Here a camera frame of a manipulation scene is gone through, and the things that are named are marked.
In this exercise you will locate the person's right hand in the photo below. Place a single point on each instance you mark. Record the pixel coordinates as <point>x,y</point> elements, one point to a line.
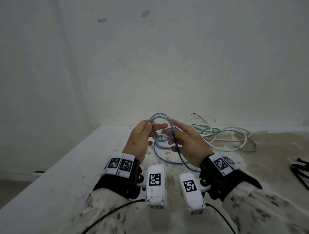
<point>193,147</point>

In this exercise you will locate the person's left hand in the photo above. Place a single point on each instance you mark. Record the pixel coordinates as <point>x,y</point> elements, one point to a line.
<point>137,142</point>

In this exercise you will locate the person's right forearm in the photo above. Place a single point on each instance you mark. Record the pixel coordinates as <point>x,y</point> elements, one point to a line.
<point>265,212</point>

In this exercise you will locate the person's left forearm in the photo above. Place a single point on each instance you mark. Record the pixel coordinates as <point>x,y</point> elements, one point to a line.
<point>103,212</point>

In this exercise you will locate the black left wristband with markers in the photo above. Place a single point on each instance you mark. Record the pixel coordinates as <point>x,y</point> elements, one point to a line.
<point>116,185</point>

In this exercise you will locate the black wristband with markers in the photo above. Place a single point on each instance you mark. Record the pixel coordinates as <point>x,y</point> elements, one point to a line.
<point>116,185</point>
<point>236,180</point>

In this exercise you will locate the black right wristband with markers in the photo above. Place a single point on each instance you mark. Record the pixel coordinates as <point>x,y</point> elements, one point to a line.
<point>236,180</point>

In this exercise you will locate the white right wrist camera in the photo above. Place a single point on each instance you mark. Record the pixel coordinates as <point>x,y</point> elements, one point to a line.
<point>193,200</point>

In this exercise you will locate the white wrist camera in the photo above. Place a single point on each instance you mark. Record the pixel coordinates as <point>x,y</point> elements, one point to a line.
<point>155,195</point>
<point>193,200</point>

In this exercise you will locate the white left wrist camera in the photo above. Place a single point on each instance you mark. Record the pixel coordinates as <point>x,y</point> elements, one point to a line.
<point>155,195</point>

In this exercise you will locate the black left camera lead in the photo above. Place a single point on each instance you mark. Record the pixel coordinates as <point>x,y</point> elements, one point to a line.
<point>130,203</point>

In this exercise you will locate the black camera lead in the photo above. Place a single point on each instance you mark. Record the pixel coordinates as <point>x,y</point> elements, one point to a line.
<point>217,209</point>
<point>130,203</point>

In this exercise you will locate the black right camera lead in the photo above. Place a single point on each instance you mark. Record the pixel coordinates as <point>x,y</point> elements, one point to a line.
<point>217,209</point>

